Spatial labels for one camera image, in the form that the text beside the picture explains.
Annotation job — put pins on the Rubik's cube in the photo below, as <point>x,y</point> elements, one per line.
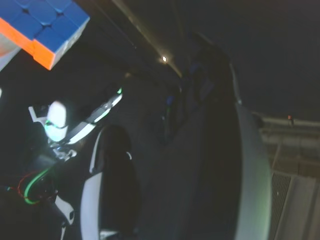
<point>37,22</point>

